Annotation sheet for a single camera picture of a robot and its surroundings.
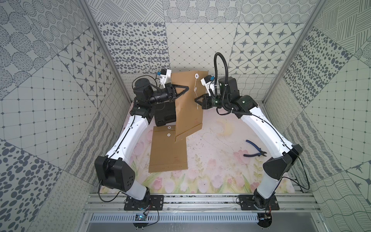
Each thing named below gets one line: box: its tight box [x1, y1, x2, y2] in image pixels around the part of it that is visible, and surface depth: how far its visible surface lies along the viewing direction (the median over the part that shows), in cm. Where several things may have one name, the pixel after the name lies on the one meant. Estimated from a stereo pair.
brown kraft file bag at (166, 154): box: [148, 124, 188, 173], surface depth 94 cm
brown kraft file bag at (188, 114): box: [171, 70, 209, 143], surface depth 65 cm
